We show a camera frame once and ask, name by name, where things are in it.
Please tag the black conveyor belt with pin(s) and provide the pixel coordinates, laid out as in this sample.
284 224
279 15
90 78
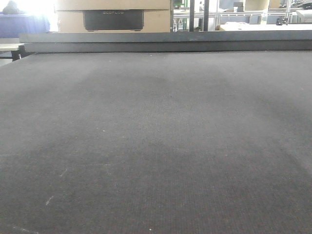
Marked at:
157 143

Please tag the white work table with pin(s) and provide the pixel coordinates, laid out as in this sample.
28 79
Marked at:
242 26

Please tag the black vertical posts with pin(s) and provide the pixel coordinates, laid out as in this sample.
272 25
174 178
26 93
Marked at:
204 15

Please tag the cardboard box with black print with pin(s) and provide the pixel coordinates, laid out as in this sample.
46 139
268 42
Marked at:
113 16

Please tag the blue cloth covered table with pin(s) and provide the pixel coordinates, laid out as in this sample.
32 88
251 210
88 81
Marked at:
13 25

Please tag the grey conveyor end frame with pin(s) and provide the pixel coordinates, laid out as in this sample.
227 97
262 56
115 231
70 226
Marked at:
217 41

